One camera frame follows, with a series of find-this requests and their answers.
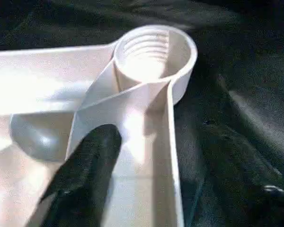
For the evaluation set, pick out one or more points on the white plastic table top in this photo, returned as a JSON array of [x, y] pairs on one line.
[[38, 75]]

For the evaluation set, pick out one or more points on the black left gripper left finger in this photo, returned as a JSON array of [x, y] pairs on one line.
[[85, 179]]

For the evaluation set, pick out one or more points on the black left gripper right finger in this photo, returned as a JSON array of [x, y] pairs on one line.
[[246, 184]]

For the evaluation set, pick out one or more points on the black mat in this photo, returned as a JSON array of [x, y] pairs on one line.
[[236, 61]]

